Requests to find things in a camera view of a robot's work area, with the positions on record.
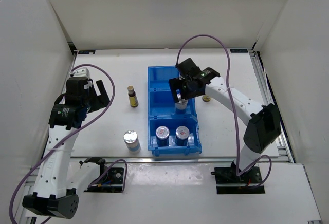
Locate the sauce jar white lid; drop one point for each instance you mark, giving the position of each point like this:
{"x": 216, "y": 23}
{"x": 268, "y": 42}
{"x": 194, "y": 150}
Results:
{"x": 162, "y": 136}
{"x": 182, "y": 134}

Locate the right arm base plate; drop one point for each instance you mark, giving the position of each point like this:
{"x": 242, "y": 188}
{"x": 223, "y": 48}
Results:
{"x": 228, "y": 183}

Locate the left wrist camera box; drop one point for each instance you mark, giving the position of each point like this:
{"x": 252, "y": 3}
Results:
{"x": 81, "y": 72}

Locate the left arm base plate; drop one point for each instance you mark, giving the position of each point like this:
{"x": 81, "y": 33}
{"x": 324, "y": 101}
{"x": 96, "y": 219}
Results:
{"x": 109, "y": 178}

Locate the white bead jar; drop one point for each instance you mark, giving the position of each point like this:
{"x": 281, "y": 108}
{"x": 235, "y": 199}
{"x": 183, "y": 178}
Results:
{"x": 181, "y": 105}
{"x": 131, "y": 141}

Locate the yellow label bottle right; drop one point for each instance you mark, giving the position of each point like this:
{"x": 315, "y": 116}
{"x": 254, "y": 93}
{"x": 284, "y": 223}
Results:
{"x": 206, "y": 98}

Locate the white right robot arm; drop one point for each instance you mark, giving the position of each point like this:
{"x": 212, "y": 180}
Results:
{"x": 262, "y": 121}

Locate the blue three-compartment plastic bin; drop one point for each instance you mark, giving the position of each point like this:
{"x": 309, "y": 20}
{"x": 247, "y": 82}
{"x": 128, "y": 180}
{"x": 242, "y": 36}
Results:
{"x": 161, "y": 112}

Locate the yellow label bottle left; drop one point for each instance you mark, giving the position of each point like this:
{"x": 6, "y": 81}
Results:
{"x": 132, "y": 96}

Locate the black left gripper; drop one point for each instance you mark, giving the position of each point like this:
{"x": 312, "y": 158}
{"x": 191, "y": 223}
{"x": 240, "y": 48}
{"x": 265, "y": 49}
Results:
{"x": 101, "y": 101}

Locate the aluminium table edge rail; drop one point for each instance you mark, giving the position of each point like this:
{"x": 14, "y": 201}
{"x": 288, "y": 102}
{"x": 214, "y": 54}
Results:
{"x": 164, "y": 159}

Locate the left side aluminium rail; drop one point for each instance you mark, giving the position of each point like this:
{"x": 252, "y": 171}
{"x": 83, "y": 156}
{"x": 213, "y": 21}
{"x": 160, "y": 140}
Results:
{"x": 61, "y": 129}

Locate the yellow label bottle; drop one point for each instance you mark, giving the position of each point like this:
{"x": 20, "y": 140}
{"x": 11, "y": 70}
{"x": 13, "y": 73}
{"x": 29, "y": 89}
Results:
{"x": 206, "y": 98}
{"x": 132, "y": 96}

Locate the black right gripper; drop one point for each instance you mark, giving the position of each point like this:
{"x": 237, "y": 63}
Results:
{"x": 176, "y": 84}

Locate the right side aluminium rail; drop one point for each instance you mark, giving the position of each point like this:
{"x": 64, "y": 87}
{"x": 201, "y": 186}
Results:
{"x": 282, "y": 142}

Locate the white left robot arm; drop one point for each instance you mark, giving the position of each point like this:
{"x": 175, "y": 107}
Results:
{"x": 53, "y": 195}

